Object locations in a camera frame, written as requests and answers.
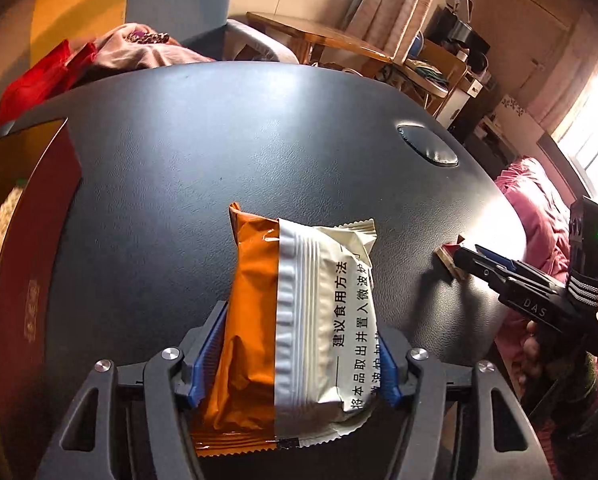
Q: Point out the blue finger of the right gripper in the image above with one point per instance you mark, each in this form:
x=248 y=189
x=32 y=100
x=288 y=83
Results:
x=487 y=270
x=494 y=256

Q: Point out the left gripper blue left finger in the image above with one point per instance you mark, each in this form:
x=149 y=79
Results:
x=202 y=348

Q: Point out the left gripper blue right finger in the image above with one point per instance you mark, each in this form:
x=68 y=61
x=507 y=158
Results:
x=396 y=382

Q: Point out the small red chocolate wrapper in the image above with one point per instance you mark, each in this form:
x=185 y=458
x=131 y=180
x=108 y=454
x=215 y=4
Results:
x=446 y=252

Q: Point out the orange white snack packet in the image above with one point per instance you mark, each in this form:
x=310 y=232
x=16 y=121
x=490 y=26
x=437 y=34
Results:
x=299 y=361

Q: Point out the pink ruffled bedding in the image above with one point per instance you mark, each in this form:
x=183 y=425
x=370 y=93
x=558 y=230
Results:
x=545 y=221

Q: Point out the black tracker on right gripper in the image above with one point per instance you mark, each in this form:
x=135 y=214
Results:
x=586 y=254

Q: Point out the red box with gold interior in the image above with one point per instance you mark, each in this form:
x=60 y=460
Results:
x=41 y=160

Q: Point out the cluttered wooden shelf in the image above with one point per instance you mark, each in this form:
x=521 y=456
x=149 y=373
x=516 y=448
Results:
x=445 y=65

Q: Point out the checked curtain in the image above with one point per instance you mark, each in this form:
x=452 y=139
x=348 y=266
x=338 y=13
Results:
x=388 y=25

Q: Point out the wooden side table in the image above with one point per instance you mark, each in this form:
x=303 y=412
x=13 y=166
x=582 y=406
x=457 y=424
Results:
x=308 y=41

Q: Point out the red cloth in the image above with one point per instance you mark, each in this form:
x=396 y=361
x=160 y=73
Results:
x=54 y=74

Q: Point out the pink patterned cloth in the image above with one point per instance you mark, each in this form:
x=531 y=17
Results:
x=135 y=46

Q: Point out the grey and yellow armchair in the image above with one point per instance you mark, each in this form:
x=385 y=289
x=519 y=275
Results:
x=31 y=28

